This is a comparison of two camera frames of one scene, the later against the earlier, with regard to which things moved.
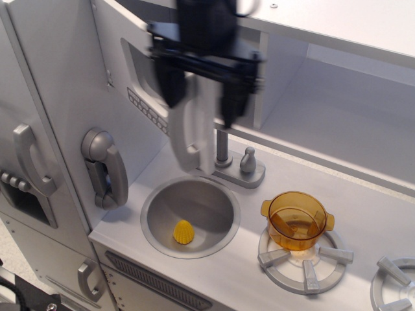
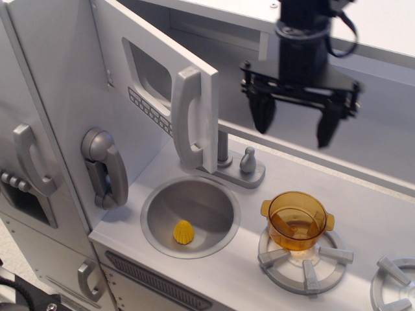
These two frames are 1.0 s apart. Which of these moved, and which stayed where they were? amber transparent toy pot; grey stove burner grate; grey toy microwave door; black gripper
Moved: black gripper
Stayed: grey stove burner grate; grey toy microwave door; amber transparent toy pot
